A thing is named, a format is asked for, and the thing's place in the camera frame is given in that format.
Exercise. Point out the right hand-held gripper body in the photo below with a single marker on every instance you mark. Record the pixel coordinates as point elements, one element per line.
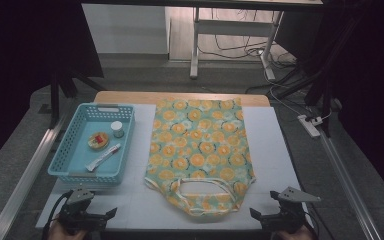
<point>288,213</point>

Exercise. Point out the light blue perforated plastic basket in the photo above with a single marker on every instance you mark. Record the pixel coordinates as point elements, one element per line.
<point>80,160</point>

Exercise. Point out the white power strip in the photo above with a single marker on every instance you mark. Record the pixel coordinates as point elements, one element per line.
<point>308,126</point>

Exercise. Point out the aluminium floor rail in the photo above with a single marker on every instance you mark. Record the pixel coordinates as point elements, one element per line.
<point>346,180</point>
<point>26,173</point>

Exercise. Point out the person's right hand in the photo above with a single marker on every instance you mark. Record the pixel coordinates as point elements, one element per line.
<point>296,235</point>

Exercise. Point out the white metal desk frame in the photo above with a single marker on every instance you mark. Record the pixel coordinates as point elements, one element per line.
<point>195,50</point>

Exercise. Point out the small white-capped bottle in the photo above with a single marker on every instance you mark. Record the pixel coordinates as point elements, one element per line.
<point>117,129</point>

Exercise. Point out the black metal stand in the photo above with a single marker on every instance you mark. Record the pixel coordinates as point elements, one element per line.
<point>55,100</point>
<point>326,83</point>

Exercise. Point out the black curtain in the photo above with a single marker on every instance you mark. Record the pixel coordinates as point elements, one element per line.
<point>370,66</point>
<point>20,50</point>

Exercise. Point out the white foam board mat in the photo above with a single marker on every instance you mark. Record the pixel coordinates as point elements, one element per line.
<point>273,150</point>

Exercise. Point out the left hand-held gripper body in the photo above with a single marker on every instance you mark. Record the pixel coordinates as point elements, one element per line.
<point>76,211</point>

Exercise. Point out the wooden table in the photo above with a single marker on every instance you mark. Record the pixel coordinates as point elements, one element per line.
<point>130,97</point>

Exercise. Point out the round orange tin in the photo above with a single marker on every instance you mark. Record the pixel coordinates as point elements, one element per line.
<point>98,140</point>

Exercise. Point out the person's left hand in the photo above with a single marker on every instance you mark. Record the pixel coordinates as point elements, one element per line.
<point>63,233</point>

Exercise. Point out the orange-slice print fabric bag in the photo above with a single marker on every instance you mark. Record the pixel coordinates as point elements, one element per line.
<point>200,143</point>

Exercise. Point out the white ointment tube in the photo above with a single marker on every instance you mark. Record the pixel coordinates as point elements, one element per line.
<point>101,157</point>

